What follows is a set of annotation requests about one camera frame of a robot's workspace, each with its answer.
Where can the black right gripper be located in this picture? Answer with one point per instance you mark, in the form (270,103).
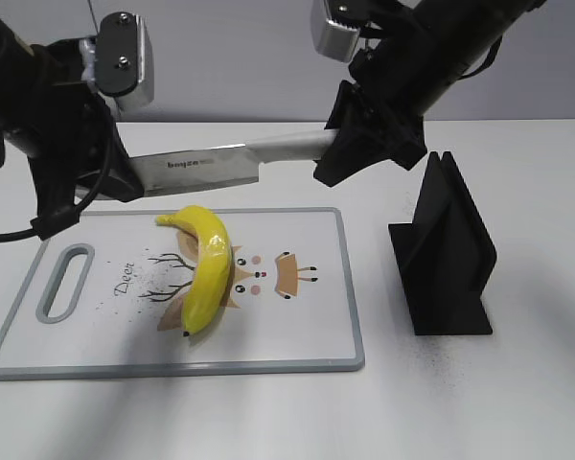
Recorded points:
(367,131)

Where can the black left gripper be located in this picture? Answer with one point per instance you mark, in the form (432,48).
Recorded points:
(78,155)

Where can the white-handled kitchen knife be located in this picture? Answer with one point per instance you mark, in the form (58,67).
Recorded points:
(198,170)

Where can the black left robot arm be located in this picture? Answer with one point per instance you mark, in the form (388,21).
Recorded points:
(18,70)

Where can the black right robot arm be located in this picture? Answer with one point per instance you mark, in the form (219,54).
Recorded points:
(401,61)

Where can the yellow plastic banana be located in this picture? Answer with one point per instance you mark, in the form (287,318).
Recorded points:
(213,268)

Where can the white deer cutting board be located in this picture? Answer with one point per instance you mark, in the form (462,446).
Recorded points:
(102,300)

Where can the black knife stand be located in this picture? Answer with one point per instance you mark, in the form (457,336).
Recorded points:
(445,255)

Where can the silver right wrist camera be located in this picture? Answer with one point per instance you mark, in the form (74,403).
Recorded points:
(335,27)

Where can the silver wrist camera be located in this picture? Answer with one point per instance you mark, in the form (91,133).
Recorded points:
(118,61)
(335,27)

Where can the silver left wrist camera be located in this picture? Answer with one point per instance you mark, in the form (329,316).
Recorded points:
(118,61)

